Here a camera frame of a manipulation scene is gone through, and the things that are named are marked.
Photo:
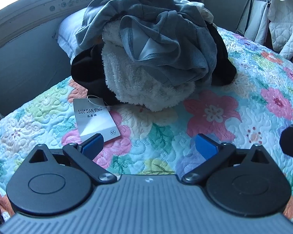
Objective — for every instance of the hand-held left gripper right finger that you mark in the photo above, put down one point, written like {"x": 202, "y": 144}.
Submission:
{"x": 205, "y": 146}

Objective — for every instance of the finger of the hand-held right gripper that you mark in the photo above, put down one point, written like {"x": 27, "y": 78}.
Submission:
{"x": 291, "y": 142}

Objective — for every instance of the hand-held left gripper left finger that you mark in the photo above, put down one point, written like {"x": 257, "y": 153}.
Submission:
{"x": 94, "y": 144}

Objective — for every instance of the cream fleece garment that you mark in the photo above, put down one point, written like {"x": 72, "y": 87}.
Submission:
{"x": 136, "y": 87}

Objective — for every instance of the black garment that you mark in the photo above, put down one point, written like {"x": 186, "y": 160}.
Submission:
{"x": 88, "y": 65}

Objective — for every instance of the grey sweatshirt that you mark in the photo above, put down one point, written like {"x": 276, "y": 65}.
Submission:
{"x": 161, "y": 41}

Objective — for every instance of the white hang tag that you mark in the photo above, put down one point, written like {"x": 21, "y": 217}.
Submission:
{"x": 95, "y": 119}

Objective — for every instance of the floral quilt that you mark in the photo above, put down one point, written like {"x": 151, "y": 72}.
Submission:
{"x": 234, "y": 90}

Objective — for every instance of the white pillow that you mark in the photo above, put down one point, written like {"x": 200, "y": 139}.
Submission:
{"x": 68, "y": 29}

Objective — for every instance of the white quilted jacket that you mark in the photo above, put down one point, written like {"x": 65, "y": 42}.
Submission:
{"x": 283, "y": 24}

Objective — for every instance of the white hanging storage bag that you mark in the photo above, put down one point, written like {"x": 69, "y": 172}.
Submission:
{"x": 256, "y": 22}

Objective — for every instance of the white ribbed garment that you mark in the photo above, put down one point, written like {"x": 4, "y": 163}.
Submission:
{"x": 205, "y": 13}

